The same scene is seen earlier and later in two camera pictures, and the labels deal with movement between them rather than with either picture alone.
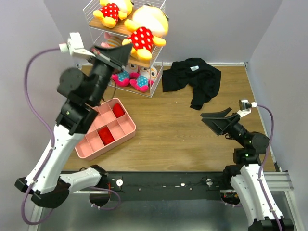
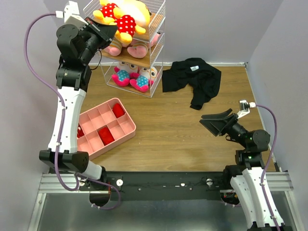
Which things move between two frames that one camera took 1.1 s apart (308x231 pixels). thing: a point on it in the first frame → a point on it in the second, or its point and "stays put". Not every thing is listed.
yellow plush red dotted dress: [111, 11] stays put
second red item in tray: [105, 135] stays put
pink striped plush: [140, 56] → [140, 49]
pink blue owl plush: [122, 77] stays put
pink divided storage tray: [113, 124] stays put
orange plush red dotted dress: [148, 25] → [134, 17]
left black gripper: [115, 58] → [105, 32]
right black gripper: [226, 123] stays put
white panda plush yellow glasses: [145, 79] stays put
